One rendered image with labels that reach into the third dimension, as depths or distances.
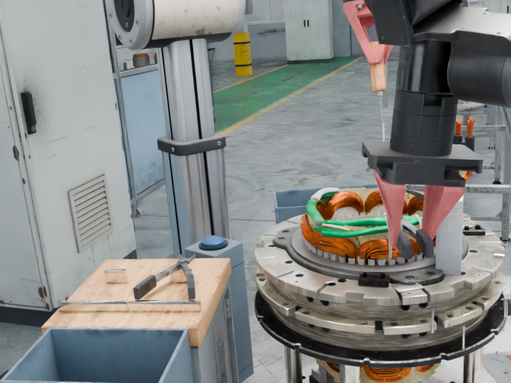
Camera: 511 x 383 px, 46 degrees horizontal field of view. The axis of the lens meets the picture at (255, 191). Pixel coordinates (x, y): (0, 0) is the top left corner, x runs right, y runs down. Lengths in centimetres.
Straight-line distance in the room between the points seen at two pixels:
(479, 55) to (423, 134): 9
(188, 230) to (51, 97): 190
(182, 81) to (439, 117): 65
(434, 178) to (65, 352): 46
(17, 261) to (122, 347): 238
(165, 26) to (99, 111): 225
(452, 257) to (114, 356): 40
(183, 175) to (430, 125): 67
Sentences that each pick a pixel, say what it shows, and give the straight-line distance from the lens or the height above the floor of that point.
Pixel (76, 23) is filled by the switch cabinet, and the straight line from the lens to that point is 320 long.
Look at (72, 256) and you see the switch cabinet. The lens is 313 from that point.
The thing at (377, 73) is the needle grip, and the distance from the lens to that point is 75.
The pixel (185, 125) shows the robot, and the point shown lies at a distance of 113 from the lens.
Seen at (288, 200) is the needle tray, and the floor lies 105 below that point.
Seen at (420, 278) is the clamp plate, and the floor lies 110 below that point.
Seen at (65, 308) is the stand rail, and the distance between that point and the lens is 78.
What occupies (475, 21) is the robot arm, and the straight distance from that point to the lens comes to 53.
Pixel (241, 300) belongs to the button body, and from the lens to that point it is 104.
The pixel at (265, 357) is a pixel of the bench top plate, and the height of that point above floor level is 78.
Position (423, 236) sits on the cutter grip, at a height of 118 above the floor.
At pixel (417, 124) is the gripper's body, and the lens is 56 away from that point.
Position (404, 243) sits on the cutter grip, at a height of 118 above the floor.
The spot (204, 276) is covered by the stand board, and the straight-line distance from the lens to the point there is 81.
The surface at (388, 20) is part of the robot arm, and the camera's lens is 53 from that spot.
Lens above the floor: 140
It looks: 17 degrees down
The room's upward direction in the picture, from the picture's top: 4 degrees counter-clockwise
